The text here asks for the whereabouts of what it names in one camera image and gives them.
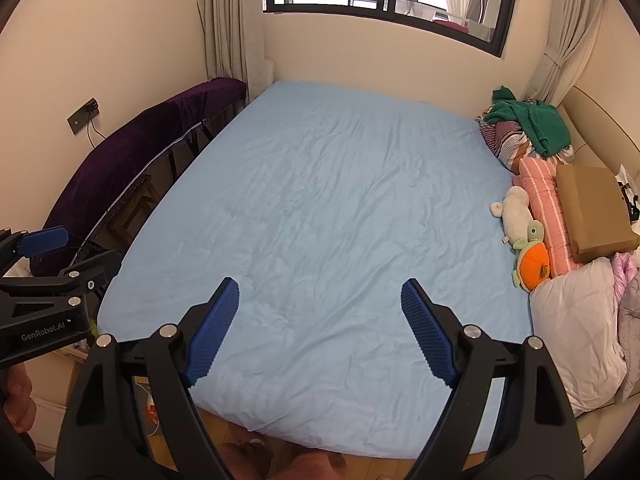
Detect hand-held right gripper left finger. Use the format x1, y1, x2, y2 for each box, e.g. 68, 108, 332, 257
54, 276, 240, 480

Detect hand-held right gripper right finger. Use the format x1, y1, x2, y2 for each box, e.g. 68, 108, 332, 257
401, 278, 586, 480

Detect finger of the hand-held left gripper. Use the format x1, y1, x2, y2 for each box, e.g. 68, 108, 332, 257
0, 252, 123, 370
0, 226, 71, 273

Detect person's left hand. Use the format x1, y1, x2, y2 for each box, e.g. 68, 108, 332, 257
2, 364, 37, 435

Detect white cabinet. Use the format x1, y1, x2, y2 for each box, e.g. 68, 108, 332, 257
30, 345, 91, 456

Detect wooden stool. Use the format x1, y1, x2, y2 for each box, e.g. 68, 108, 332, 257
111, 177, 160, 248

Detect green turtle plush toy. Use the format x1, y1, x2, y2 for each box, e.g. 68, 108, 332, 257
510, 222, 552, 293

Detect person's legs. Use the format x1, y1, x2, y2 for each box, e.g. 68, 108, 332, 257
220, 439, 351, 480

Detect piano under purple cloth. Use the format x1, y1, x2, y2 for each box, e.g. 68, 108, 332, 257
30, 77, 248, 276

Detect white duvet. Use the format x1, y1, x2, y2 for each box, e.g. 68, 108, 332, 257
529, 257, 628, 418

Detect white plush toy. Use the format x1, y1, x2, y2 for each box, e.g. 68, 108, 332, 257
490, 186, 536, 251

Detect pink striped pillow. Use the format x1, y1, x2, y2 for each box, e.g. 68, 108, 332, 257
512, 156, 583, 278

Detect lilac quilt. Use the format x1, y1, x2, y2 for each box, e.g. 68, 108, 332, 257
612, 252, 640, 406

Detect striped cloth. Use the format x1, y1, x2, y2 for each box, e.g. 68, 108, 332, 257
475, 112, 531, 171

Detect cardboard box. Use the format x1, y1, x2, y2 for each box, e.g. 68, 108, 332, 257
555, 164, 640, 265

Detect green towel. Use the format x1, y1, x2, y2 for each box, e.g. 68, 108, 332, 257
484, 86, 572, 158

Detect beige headboard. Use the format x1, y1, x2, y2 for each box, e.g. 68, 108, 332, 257
557, 85, 640, 186

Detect tied beige curtain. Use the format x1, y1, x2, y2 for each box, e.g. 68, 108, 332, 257
525, 0, 608, 108

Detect washing machine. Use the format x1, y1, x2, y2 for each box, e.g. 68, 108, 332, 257
467, 0, 496, 26

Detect black cable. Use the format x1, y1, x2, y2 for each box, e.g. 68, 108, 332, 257
86, 120, 108, 148

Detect wall socket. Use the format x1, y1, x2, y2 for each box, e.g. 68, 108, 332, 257
67, 97, 101, 136

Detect black strap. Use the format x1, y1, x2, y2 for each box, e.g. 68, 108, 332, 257
617, 177, 640, 223

